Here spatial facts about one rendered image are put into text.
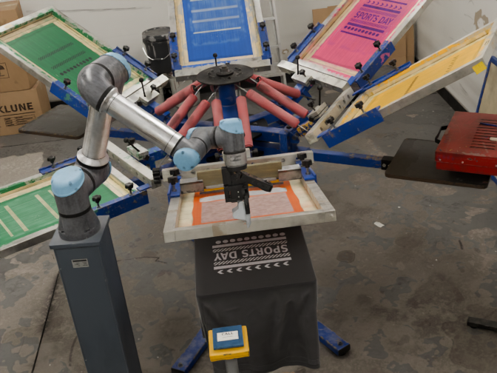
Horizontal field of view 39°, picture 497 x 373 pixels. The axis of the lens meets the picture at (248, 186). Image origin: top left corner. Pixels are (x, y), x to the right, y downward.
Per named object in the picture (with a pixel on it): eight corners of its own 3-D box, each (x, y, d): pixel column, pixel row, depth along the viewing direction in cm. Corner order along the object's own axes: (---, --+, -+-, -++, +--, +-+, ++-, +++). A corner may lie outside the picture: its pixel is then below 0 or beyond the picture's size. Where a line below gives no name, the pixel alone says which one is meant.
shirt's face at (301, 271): (315, 281, 255) (315, 280, 255) (197, 297, 253) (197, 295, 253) (296, 215, 297) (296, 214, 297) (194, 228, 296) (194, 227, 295)
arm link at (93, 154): (62, 189, 255) (83, 58, 224) (83, 170, 267) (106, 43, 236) (91, 202, 254) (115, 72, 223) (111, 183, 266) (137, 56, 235)
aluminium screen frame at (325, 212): (336, 220, 235) (335, 209, 234) (164, 243, 233) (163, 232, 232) (305, 173, 312) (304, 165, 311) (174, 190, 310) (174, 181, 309)
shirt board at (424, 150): (498, 161, 337) (500, 146, 333) (485, 202, 306) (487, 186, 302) (250, 135, 393) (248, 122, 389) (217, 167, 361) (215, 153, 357)
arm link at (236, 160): (245, 149, 234) (246, 153, 226) (246, 162, 235) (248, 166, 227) (222, 152, 233) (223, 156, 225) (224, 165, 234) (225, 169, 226)
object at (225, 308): (323, 369, 274) (317, 281, 254) (209, 385, 273) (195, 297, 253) (322, 364, 277) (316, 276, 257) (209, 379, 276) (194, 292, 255)
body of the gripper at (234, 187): (225, 199, 237) (220, 164, 234) (250, 196, 237) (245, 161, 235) (225, 204, 230) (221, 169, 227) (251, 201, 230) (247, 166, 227)
